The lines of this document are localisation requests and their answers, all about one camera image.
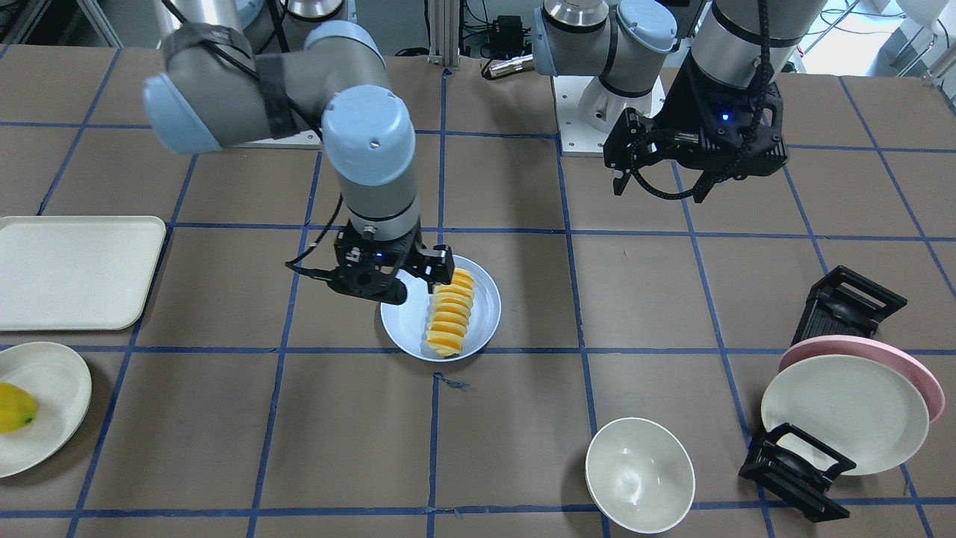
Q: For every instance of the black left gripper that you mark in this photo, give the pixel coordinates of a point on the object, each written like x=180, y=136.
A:
x=691, y=101

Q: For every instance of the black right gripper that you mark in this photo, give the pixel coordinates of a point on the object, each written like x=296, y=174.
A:
x=435, y=264

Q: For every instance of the striped toy bread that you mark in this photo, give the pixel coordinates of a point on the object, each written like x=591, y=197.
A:
x=449, y=314

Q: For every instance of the light blue plate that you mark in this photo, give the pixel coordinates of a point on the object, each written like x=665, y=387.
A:
x=406, y=324

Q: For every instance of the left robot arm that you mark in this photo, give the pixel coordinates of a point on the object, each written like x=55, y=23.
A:
x=625, y=45

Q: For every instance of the pink plate in rack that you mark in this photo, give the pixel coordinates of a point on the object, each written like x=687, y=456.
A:
x=913, y=370

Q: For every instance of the cream plate in rack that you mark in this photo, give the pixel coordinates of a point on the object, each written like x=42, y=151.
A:
x=864, y=410

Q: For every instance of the black plate rack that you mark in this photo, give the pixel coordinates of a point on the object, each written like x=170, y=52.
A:
x=786, y=461

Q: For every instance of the cream plate under lemon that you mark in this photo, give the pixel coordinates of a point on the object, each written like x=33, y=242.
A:
x=60, y=382

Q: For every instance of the silver cylindrical connector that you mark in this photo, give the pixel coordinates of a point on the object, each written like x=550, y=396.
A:
x=495, y=69

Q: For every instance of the black power adapter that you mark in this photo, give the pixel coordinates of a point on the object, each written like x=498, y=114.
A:
x=506, y=36

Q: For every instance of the white ceramic bowl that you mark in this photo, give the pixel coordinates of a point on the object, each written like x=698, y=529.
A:
x=640, y=475

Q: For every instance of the white rectangular tray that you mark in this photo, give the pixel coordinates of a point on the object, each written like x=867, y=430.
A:
x=77, y=273

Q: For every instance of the yellow lemon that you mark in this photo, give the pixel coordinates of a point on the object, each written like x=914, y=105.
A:
x=18, y=408

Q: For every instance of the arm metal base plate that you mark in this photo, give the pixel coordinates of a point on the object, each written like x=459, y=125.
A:
x=304, y=140
x=575, y=127

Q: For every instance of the aluminium frame post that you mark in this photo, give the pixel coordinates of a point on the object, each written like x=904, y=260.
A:
x=444, y=25

